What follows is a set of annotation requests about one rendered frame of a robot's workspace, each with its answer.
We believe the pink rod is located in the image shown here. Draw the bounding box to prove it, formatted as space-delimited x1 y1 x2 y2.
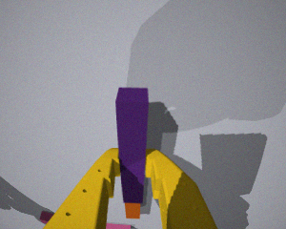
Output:
40 211 131 229

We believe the purple rod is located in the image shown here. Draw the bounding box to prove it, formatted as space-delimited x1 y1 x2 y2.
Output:
115 88 149 203

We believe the orange rod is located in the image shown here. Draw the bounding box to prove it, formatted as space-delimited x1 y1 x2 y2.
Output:
125 203 140 219

